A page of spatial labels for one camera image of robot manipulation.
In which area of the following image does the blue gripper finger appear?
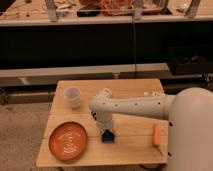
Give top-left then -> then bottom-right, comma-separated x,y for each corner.
101,130 -> 115,143

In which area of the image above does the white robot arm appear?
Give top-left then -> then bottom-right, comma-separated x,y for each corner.
89,87 -> 213,171

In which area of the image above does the orange round plate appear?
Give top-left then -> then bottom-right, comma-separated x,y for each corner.
48,122 -> 88,161

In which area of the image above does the translucent plastic cup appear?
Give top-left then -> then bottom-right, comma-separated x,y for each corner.
63,87 -> 80,109

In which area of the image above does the orange carrot toy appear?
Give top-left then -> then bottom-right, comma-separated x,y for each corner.
152,124 -> 162,154

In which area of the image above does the white plastic bottle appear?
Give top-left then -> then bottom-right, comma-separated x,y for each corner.
144,91 -> 165,97

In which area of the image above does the black storage bin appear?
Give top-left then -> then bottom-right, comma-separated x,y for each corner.
166,45 -> 213,75

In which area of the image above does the vertical black cable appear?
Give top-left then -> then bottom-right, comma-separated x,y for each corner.
132,14 -> 138,80

